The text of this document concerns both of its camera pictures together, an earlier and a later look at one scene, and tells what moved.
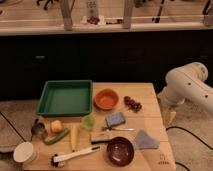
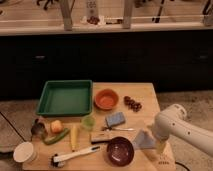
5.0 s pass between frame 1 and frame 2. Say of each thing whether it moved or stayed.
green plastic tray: stayed
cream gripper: moved
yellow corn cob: stayed
